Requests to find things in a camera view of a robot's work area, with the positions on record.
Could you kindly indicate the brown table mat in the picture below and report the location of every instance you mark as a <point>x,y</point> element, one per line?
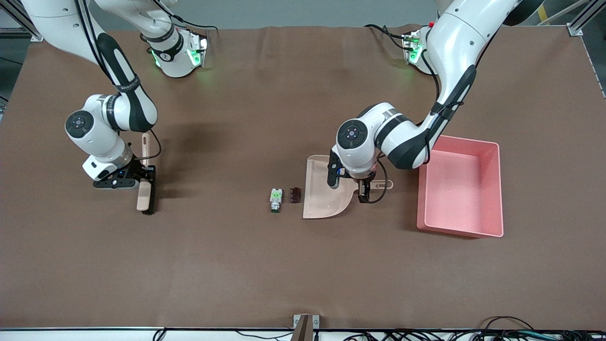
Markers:
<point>236,265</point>

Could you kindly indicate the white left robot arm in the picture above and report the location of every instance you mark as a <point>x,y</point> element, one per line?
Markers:
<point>454,42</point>

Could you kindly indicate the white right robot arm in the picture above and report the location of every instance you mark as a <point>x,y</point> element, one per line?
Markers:
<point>94,132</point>

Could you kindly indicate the white green push-button switch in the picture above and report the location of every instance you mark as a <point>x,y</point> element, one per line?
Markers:
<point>276,196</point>

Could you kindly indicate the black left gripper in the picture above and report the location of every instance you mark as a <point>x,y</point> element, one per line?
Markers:
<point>363,187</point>

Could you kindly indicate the beige plastic dustpan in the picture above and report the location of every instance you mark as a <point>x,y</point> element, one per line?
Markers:
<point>326,199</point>

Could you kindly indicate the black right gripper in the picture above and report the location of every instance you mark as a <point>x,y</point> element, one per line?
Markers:
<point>140,170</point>

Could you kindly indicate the dark brown electronic component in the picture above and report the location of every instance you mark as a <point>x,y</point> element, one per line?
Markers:
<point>295,194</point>

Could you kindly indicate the pink plastic bin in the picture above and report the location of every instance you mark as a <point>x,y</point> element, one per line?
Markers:
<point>464,189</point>

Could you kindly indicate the metal table edge bracket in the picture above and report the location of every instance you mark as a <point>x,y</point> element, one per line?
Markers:
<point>305,327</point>

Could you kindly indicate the beige brush with black bristles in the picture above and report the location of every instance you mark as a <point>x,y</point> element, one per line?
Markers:
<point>144,196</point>

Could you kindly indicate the aluminium frame post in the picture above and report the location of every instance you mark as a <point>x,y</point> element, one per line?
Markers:
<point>19,19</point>
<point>575,26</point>

